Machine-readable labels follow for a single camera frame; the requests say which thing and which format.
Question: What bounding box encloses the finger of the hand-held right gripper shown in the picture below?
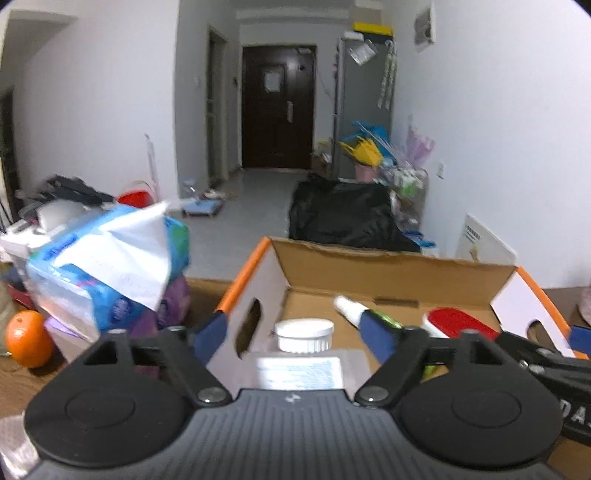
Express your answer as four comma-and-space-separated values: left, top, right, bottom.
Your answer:
496, 330, 591, 370
569, 325, 591, 356

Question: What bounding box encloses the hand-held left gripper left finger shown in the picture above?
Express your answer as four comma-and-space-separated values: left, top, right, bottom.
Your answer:
82, 314, 233, 408

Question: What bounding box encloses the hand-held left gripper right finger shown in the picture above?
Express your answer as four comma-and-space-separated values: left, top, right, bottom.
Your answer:
355, 310, 502, 409

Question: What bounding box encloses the white and green spray bottle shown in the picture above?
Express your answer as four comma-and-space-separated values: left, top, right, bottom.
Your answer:
333, 295, 444, 381

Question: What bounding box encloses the red and orange cardboard box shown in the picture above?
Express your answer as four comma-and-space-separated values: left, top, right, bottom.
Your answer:
216, 237, 591, 384

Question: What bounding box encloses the red and white lint brush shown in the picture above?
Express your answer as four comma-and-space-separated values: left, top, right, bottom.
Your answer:
421, 308, 502, 342

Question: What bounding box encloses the white capped plastic bottle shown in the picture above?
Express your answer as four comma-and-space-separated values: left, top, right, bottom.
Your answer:
240, 318, 345, 391

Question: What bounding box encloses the purple tissue pack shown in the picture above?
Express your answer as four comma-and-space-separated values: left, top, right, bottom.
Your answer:
131, 276, 191, 374

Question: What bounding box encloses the white board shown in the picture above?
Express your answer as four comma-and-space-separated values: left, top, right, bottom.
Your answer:
455, 213, 517, 266

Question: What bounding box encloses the black bag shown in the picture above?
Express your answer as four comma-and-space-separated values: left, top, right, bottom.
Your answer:
288, 173, 422, 253

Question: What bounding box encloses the blue floor scale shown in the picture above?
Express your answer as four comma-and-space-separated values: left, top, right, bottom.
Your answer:
181, 198, 222, 217

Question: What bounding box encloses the blue tissue pack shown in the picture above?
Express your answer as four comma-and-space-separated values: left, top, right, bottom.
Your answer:
27, 200, 191, 333

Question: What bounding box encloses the metal trolley with bottles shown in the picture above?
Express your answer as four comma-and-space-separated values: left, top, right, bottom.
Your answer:
390, 166, 428, 232

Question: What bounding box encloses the red plastic basin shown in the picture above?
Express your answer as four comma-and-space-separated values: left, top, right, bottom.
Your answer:
117, 181, 153, 208

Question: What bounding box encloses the pink bucket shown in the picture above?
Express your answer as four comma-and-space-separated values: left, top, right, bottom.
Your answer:
355, 161, 382, 184

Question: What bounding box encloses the orange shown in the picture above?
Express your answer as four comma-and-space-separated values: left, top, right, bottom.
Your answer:
6, 310, 55, 368

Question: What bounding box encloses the white pole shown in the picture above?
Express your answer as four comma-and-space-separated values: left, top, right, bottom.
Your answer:
144, 134, 160, 204

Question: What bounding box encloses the brown cardboard box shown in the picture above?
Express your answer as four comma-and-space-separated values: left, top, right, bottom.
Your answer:
311, 138, 333, 178

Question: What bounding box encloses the white appliance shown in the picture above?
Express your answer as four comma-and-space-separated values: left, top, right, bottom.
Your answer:
34, 198, 93, 232

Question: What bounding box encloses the stack of black hangers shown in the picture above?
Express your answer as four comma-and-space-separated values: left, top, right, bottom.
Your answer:
18, 174, 116, 208

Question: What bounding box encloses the dark brown entrance door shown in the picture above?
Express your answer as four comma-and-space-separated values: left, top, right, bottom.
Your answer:
241, 45, 318, 169

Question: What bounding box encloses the grey refrigerator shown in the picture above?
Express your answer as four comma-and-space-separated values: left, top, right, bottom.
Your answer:
333, 36, 395, 183

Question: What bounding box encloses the yellow and black box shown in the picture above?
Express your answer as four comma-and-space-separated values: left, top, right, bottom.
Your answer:
353, 21, 393, 37

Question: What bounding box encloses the purple wall hanger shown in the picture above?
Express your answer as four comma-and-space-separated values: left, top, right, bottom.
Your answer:
405, 124, 435, 167

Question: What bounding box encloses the wall electrical panel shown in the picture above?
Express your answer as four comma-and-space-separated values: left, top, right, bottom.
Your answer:
414, 7, 435, 47

